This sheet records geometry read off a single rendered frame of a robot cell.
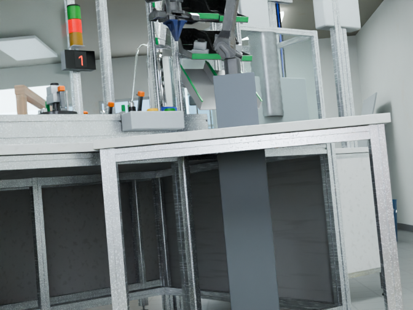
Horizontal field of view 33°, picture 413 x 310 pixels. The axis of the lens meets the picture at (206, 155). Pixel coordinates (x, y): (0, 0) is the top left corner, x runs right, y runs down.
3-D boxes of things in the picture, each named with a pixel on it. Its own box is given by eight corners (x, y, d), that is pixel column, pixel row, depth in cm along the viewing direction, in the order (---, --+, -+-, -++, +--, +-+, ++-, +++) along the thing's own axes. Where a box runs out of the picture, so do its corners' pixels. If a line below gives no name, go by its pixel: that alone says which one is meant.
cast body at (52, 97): (65, 101, 238) (64, 82, 238) (53, 101, 235) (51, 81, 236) (55, 106, 245) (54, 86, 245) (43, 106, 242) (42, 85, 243)
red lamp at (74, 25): (84, 32, 259) (83, 19, 259) (72, 31, 256) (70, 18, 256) (78, 35, 263) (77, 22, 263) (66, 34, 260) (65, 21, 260)
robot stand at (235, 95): (259, 130, 231) (254, 71, 232) (218, 135, 231) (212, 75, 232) (257, 134, 245) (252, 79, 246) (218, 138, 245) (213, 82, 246)
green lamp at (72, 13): (83, 18, 259) (82, 6, 259) (70, 18, 256) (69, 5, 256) (77, 22, 263) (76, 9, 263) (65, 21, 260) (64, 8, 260)
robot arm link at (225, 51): (243, 61, 242) (241, 43, 243) (235, 57, 234) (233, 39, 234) (225, 64, 244) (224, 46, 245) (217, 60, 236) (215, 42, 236)
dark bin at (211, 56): (222, 59, 272) (224, 41, 269) (192, 59, 266) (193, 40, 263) (193, 45, 295) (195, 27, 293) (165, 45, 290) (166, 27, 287)
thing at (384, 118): (391, 122, 207) (389, 112, 207) (93, 149, 209) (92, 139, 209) (349, 140, 276) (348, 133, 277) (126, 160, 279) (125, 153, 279)
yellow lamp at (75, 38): (85, 45, 258) (84, 32, 259) (72, 44, 255) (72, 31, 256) (79, 48, 262) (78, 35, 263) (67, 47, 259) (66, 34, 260)
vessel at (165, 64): (182, 107, 358) (176, 35, 360) (158, 107, 349) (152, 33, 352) (168, 111, 369) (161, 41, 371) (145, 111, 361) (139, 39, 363)
